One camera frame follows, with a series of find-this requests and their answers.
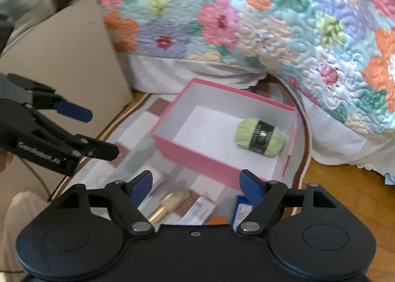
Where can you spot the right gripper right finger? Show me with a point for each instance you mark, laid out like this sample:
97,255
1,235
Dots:
266,199

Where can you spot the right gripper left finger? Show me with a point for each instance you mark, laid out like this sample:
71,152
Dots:
125,198

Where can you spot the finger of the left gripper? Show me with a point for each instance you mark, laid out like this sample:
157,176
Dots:
69,111
87,146

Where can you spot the blue wipes packet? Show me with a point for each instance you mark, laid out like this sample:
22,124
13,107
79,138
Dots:
241,210

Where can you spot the gold capped foundation bottle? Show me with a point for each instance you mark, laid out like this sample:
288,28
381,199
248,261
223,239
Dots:
168,204

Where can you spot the orange makeup sponge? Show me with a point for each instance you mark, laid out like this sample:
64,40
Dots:
217,221

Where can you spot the white small carton box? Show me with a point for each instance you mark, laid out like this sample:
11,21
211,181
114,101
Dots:
200,211

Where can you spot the checkered oval rug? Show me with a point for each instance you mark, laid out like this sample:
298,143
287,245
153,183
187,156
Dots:
138,152

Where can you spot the green yarn ball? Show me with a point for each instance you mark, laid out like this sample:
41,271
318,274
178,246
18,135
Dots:
259,137

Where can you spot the pink cardboard box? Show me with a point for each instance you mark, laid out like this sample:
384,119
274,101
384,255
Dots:
197,132

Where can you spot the floral quilt bedspread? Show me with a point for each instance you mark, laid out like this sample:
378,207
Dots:
337,53

